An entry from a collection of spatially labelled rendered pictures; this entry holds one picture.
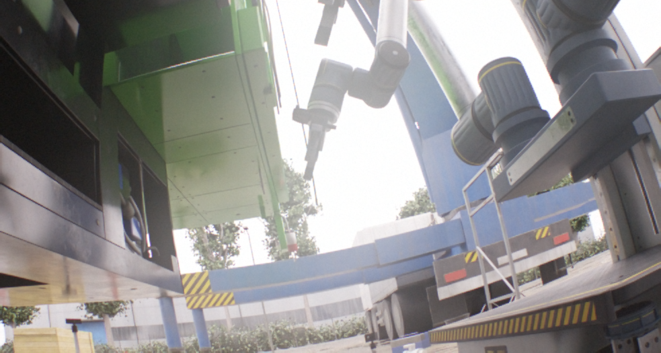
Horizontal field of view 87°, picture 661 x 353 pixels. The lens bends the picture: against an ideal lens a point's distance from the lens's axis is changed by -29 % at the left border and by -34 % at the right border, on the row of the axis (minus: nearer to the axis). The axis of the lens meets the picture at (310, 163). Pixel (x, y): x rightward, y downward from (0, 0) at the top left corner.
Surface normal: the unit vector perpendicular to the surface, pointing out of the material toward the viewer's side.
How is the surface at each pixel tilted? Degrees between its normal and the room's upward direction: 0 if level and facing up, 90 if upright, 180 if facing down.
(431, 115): 114
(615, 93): 90
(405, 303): 65
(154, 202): 92
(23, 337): 90
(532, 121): 154
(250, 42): 92
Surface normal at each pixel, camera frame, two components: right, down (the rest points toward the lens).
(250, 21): 0.00, -0.33
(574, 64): -0.89, 0.00
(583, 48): -0.11, 0.73
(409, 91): -0.37, 0.16
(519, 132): -0.62, -0.18
